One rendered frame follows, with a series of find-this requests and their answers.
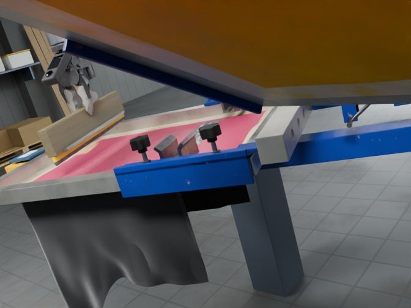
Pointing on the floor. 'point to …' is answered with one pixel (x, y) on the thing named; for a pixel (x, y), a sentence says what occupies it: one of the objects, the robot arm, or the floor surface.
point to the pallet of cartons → (21, 137)
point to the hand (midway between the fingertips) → (83, 113)
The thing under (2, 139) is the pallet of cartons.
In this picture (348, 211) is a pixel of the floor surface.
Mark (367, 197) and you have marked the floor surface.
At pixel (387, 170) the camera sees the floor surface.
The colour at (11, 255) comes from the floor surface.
